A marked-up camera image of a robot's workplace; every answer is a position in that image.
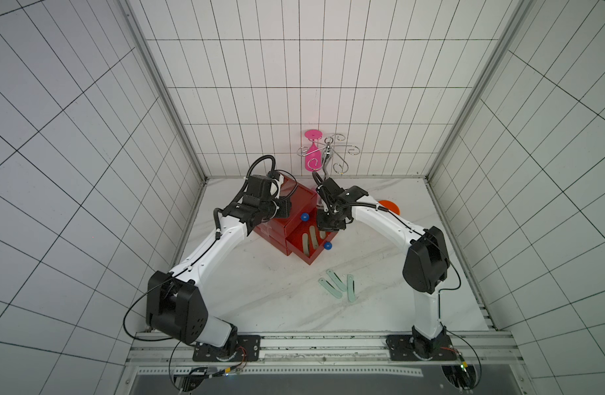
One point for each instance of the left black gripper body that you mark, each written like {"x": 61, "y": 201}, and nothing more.
{"x": 275, "y": 209}

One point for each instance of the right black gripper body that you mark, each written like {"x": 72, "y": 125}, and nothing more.
{"x": 330, "y": 220}

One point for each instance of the olive fruit knife top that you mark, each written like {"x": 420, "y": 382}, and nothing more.
{"x": 305, "y": 244}

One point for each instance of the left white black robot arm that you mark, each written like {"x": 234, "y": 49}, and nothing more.
{"x": 174, "y": 303}

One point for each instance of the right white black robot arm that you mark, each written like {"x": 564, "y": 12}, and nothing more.
{"x": 426, "y": 261}

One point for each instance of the mint fruit knife right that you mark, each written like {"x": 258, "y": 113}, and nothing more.
{"x": 351, "y": 288}

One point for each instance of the mint fruit knife left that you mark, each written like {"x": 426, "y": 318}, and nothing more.
{"x": 329, "y": 288}

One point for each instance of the pink plastic goblet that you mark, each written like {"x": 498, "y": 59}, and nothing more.
{"x": 313, "y": 155}

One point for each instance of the orange plastic bowl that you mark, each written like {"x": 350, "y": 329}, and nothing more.
{"x": 390, "y": 206}

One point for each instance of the silver wire cup rack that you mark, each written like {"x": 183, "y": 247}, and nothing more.
{"x": 334, "y": 150}

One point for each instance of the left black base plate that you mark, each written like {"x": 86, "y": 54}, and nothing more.
{"x": 227, "y": 348}

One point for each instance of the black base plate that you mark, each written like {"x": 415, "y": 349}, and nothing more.
{"x": 227, "y": 348}
{"x": 421, "y": 347}

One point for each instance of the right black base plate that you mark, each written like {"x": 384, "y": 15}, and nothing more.
{"x": 421, "y": 347}

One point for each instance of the aluminium mounting rail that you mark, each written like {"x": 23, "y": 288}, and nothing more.
{"x": 326, "y": 349}

